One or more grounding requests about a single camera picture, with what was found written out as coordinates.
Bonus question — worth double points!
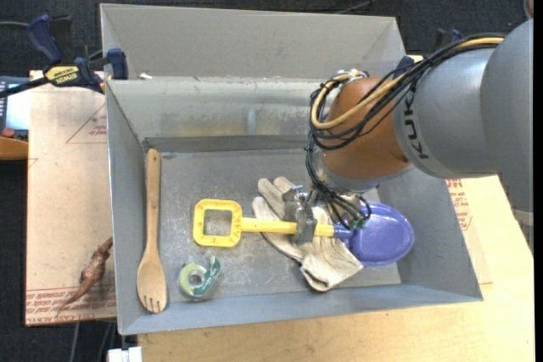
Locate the yellow and purple toy shovel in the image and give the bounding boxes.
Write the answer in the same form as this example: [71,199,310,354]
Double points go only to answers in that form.
[192,198,416,268]

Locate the green tape dispenser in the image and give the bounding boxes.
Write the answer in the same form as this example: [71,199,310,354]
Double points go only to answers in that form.
[176,254,223,302]

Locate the grey metal bin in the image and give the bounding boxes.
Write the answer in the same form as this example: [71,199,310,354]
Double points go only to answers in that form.
[99,3,484,337]

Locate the brown toy dinosaur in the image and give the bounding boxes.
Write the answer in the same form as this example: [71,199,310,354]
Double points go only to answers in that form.
[56,236,115,317]

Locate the pale work glove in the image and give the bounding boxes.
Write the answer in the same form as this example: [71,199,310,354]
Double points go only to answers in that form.
[251,176,366,293]

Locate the wooden spork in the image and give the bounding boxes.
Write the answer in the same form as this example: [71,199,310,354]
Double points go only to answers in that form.
[136,148,169,315]

